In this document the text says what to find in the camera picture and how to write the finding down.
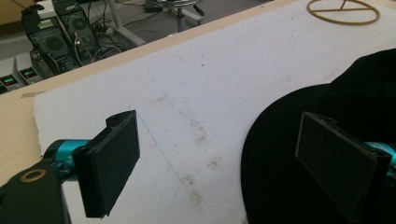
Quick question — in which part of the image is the white foam mat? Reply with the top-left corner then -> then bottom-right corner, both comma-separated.
33,0 -> 396,224

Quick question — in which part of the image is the white metal stand leg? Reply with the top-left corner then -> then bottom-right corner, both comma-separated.
106,0 -> 148,48

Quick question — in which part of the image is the black hat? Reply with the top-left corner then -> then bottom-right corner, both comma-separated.
240,48 -> 396,224

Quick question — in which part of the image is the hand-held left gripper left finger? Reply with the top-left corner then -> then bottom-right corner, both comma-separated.
44,109 -> 141,218

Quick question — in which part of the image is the black computer tower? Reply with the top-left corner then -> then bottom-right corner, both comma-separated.
50,0 -> 102,63
21,4 -> 80,76

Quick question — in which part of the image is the grey power supply unit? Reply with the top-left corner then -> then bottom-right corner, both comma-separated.
15,51 -> 44,86
0,57 -> 23,94

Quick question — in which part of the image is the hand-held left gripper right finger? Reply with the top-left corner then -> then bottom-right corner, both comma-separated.
294,111 -> 396,222

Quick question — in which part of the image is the chrome stool base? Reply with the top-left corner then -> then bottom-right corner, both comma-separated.
151,0 -> 206,34

